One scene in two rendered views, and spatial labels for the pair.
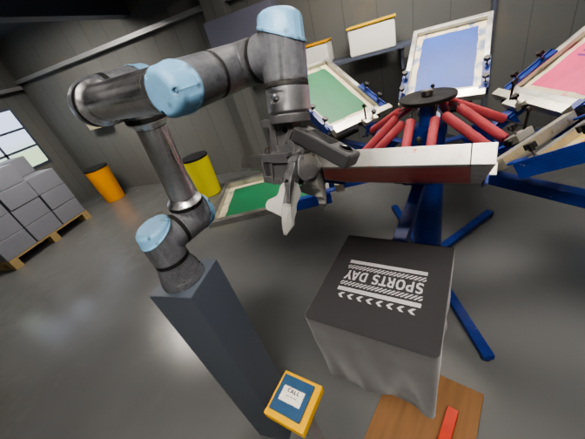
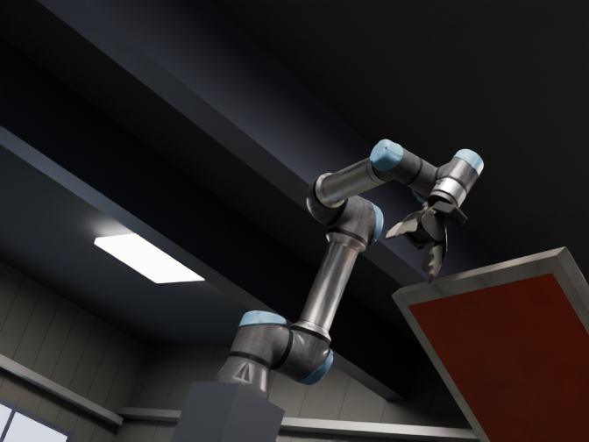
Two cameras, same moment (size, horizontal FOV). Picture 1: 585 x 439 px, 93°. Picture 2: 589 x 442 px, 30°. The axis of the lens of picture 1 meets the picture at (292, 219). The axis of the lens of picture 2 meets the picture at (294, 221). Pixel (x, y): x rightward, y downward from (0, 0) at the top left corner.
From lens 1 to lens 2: 2.28 m
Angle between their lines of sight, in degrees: 61
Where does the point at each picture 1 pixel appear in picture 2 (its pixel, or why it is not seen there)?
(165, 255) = (254, 338)
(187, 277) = (249, 378)
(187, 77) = (396, 149)
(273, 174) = not seen: hidden behind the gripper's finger
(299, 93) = (452, 185)
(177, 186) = (319, 303)
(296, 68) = (459, 174)
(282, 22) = (464, 154)
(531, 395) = not seen: outside the picture
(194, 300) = (237, 390)
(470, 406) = not seen: outside the picture
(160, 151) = (334, 263)
